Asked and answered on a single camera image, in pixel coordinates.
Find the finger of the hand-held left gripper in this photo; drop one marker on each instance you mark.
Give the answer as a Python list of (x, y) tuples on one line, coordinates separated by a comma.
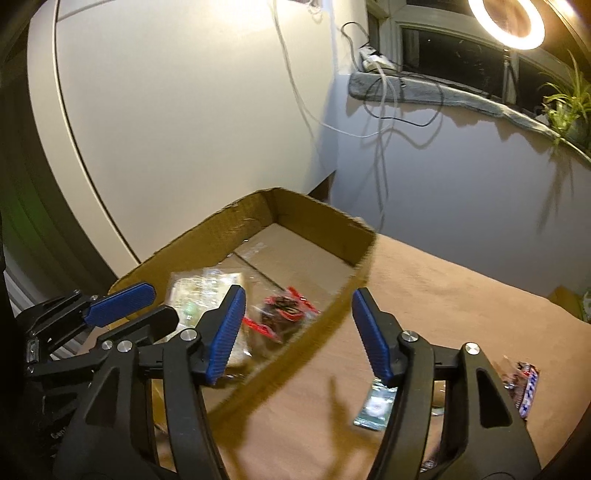
[(121, 302), (154, 321)]

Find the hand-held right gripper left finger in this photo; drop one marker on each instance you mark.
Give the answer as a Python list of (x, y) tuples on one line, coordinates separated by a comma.
[(225, 332)]

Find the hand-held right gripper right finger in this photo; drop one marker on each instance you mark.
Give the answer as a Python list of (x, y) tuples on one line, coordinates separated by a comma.
[(371, 332)]

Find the clear green snack packet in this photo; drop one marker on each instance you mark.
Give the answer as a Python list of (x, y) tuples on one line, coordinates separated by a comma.
[(194, 286)]

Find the red snack packet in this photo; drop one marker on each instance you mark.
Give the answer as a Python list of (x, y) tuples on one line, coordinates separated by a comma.
[(281, 314)]

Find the cardboard box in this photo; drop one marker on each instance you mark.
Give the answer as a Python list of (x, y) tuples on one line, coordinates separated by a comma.
[(314, 217)]

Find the green white snack packet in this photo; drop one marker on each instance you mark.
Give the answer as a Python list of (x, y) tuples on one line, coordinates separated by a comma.
[(374, 406)]

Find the blue white candy bar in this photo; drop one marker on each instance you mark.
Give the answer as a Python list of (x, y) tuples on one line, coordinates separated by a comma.
[(526, 387)]

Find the white cabinet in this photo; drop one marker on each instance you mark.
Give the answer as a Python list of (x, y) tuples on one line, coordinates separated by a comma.
[(184, 115)]

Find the grey stone window sill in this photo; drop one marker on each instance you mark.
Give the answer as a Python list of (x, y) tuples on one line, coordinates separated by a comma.
[(461, 99)]

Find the white power strip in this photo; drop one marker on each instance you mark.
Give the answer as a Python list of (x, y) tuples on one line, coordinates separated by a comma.
[(374, 60)]

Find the window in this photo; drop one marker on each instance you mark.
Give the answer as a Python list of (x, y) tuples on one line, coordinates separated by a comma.
[(452, 55)]

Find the potted spider plant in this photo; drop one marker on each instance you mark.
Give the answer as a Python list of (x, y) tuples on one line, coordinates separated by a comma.
[(570, 110)]

